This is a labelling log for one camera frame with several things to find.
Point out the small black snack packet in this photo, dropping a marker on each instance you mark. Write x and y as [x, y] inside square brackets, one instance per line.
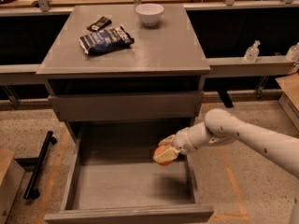
[99, 24]

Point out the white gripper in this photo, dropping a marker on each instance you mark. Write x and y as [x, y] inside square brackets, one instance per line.
[181, 141]

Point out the cardboard box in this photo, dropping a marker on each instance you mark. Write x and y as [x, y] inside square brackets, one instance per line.
[289, 99]
[11, 174]

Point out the orange fruit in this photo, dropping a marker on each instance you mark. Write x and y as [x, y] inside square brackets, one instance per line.
[163, 155]

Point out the white ceramic bowl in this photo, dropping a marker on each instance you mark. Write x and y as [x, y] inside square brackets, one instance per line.
[149, 14]

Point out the closed grey top drawer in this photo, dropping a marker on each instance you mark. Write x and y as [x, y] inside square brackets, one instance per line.
[127, 106]

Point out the grey drawer cabinet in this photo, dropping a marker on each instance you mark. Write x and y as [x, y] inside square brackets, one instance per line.
[170, 42]

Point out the black metal bar handle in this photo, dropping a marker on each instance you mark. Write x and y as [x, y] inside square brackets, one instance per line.
[31, 192]

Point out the clear sanitizer bottle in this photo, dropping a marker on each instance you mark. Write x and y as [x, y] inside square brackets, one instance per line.
[252, 52]

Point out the cardboard box left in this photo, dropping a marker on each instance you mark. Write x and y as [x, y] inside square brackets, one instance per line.
[11, 174]

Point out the cardboard box right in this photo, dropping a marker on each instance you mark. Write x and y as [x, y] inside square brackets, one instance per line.
[289, 99]

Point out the grey shelf rail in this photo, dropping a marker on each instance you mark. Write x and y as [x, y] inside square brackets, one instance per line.
[26, 74]

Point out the blue chip bag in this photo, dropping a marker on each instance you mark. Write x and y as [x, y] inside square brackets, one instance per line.
[106, 41]

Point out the open grey middle drawer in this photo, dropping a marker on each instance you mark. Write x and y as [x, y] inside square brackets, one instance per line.
[113, 178]

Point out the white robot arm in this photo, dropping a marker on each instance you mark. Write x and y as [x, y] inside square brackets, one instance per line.
[219, 128]

